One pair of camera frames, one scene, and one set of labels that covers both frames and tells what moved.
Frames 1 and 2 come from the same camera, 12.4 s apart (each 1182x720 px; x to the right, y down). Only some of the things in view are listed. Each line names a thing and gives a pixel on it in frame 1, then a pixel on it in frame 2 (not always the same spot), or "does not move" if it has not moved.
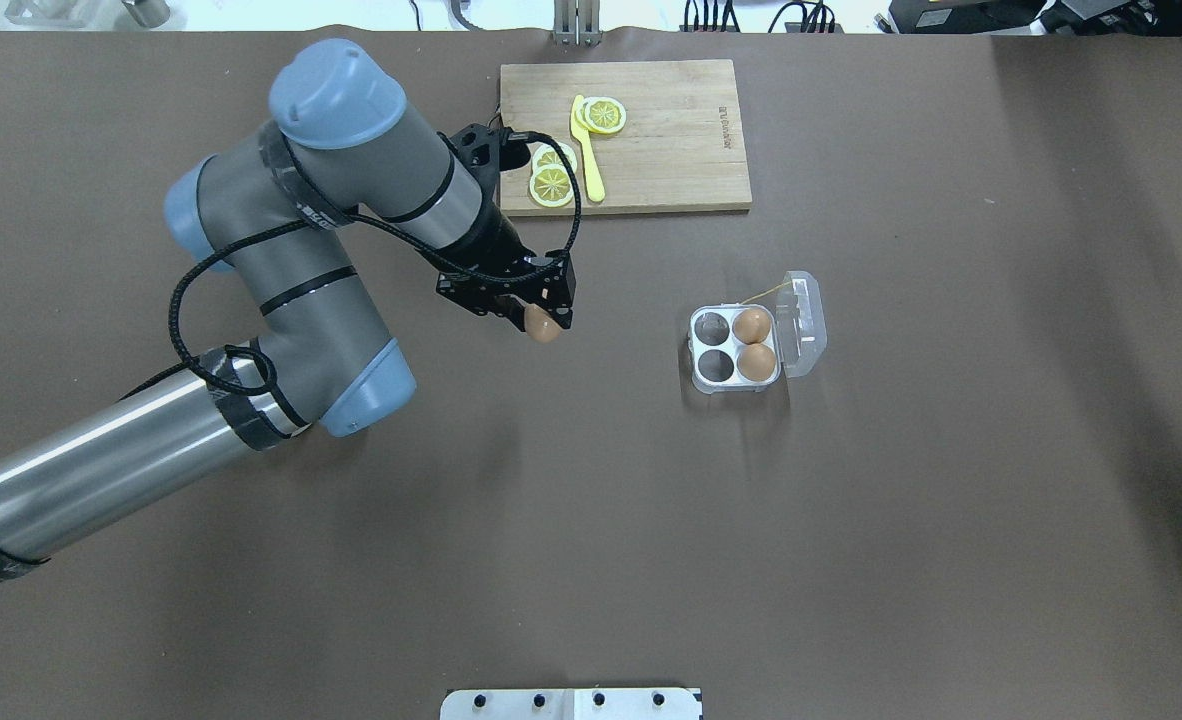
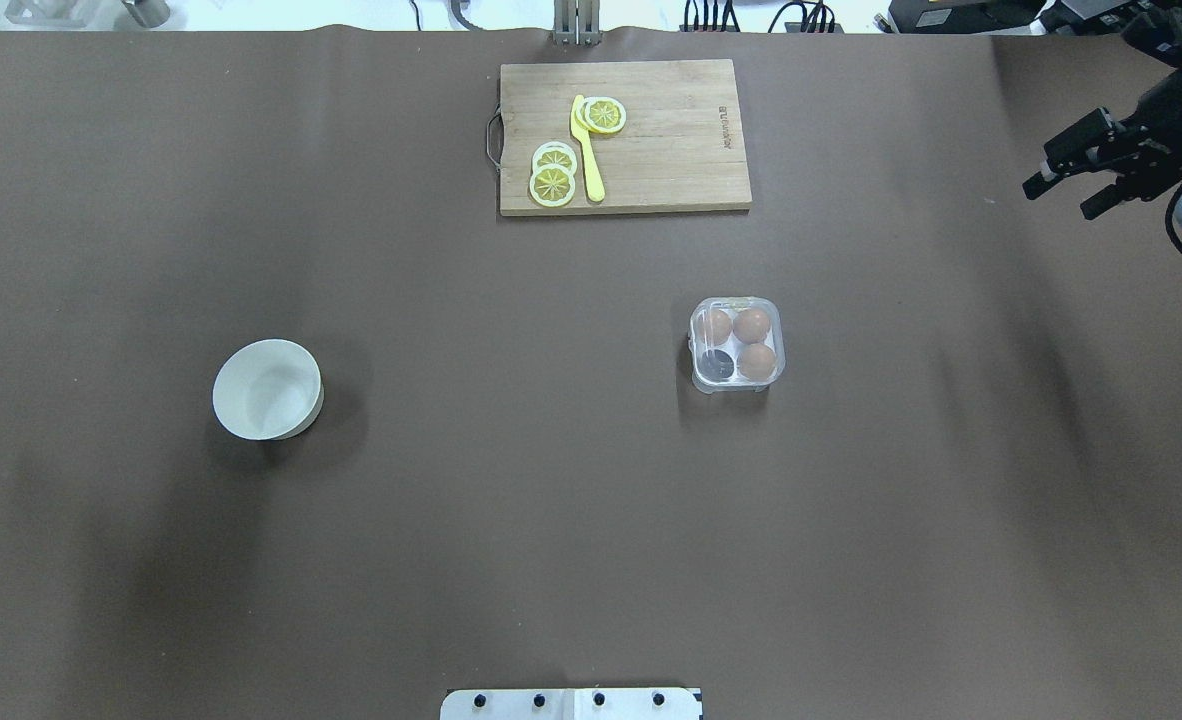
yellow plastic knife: x=595 y=183 does not move
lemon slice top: x=605 y=115 does not move
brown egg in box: x=751 y=325 does not move
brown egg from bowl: x=540 y=325 to x=714 y=326
